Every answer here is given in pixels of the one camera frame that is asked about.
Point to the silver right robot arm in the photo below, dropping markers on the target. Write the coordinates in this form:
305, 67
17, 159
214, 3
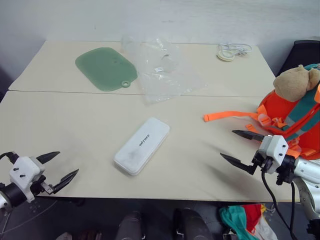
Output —
306, 167

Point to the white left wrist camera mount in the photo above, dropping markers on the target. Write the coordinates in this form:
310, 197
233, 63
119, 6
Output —
23, 170

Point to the green silicone mat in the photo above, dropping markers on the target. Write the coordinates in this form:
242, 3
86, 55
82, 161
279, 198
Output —
105, 67

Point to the white rectangular case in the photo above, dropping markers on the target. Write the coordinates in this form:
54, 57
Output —
142, 146

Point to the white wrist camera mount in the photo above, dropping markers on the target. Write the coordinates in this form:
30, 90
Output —
276, 147
23, 170

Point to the clear plastic bag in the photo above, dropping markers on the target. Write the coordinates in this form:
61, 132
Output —
165, 82

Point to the orange and green backpack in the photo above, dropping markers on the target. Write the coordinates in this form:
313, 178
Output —
300, 117

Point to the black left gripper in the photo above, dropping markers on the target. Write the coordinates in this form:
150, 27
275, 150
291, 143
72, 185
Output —
40, 185

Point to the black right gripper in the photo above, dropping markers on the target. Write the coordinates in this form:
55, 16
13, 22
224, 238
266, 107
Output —
266, 163

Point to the pale yellow tape roll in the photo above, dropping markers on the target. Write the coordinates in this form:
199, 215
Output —
225, 57

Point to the dark rounded shape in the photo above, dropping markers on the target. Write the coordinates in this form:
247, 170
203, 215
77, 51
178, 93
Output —
130, 226

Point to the brown plush toy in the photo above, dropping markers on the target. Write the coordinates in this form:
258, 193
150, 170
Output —
292, 82

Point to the black chair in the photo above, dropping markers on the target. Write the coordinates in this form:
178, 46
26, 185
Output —
300, 53

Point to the multicoloured cloth heap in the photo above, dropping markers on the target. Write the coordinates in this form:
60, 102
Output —
240, 220

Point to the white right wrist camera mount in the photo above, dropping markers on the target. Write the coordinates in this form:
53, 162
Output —
276, 147

